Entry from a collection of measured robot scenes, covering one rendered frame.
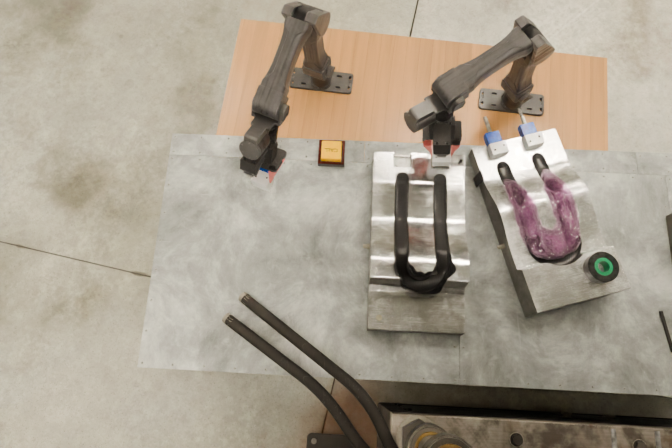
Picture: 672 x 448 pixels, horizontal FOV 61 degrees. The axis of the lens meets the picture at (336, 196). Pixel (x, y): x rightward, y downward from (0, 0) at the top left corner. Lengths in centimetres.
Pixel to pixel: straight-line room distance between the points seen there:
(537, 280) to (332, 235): 58
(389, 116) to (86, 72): 172
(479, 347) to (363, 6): 188
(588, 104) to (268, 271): 111
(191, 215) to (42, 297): 116
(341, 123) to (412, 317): 63
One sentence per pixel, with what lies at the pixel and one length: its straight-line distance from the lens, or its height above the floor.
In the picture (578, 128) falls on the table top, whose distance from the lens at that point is 192.
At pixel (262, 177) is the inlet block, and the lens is 158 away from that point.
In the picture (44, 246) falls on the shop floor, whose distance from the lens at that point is 281.
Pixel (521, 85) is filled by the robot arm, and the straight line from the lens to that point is 171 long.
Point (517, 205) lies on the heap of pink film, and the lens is 165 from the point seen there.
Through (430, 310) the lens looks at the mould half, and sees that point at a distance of 159.
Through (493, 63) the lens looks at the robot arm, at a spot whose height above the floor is 123.
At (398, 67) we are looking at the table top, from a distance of 189.
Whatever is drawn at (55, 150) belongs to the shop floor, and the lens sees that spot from 295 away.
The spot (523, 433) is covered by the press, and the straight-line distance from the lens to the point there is 171.
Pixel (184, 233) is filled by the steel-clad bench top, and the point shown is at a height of 80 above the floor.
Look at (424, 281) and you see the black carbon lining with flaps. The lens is 159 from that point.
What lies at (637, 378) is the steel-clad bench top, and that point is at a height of 80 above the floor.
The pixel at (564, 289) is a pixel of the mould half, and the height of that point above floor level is 91.
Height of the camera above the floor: 242
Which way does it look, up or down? 72 degrees down
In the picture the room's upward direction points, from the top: 3 degrees counter-clockwise
